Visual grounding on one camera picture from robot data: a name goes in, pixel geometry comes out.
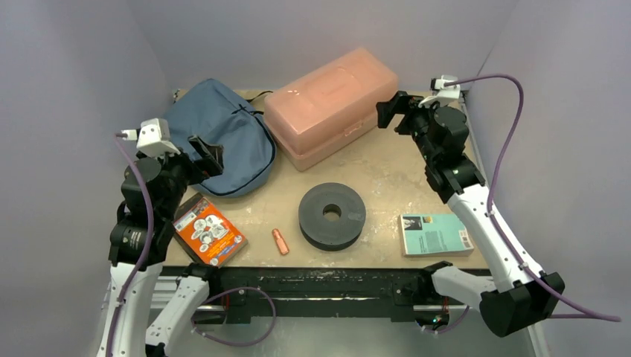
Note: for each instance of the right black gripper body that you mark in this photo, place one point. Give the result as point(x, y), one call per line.
point(403, 114)

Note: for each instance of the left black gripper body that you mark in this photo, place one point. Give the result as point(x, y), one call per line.
point(181, 171)

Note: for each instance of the blue student backpack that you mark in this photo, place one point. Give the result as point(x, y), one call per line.
point(218, 115)

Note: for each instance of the orange illustrated book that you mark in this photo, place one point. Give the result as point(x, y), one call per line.
point(205, 234)

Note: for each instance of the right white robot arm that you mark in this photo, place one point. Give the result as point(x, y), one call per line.
point(519, 293)

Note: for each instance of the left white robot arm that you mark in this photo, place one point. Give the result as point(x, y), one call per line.
point(138, 248)

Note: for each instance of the pink plastic storage box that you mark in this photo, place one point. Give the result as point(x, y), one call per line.
point(320, 113)

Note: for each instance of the teal paperback book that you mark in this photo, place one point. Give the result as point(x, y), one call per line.
point(434, 235)

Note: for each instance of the copper coloured marker pen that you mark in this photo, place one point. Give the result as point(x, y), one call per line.
point(280, 242)

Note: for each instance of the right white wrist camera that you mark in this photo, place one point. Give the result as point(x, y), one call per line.
point(443, 92)

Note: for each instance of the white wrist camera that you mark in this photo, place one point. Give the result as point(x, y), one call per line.
point(154, 139)
point(443, 92)

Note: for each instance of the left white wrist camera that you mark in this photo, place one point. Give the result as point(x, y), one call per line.
point(154, 139)

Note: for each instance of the black aluminium base frame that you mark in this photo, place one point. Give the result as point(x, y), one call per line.
point(237, 294)

